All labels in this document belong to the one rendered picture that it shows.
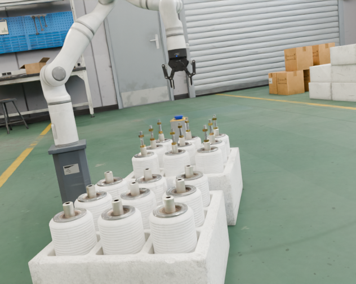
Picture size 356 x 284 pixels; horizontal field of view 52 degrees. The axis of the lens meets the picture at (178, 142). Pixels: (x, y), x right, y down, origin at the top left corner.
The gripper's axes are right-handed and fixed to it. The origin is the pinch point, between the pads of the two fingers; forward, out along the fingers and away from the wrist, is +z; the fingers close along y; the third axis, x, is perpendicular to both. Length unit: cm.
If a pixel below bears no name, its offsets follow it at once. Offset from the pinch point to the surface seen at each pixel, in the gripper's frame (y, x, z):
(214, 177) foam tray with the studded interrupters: 10.6, -32.8, 30.1
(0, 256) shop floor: -65, -44, 48
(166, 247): 2, -82, 28
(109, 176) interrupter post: -18, -53, 21
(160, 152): -9.9, -13.9, 24.2
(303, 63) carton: 121, 361, 10
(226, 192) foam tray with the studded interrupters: 14, -33, 36
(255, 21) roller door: 82, 558, -70
